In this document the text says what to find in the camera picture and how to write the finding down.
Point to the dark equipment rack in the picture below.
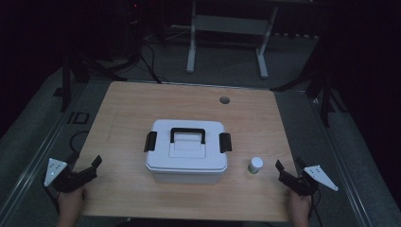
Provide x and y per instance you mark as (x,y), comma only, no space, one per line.
(135,19)

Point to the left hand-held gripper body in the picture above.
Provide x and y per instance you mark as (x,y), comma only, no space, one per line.
(67,181)

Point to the person's right hand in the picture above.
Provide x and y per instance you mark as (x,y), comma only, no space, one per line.
(299,208)

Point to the metal floor rail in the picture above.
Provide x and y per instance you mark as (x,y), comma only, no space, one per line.
(342,164)
(41,154)

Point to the white metal desk frame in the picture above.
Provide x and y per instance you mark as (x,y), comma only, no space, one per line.
(230,24)

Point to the person's left hand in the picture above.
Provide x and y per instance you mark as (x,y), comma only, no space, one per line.
(70,205)

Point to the small white-capped bottle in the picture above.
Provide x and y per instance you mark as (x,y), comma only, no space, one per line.
(256,163)

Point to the black metal stand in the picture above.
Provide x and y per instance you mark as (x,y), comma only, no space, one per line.
(66,85)
(326,94)

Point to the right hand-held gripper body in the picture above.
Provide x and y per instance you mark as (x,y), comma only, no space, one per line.
(299,186)

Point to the black square floor bracket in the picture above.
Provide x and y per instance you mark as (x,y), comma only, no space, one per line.
(70,118)

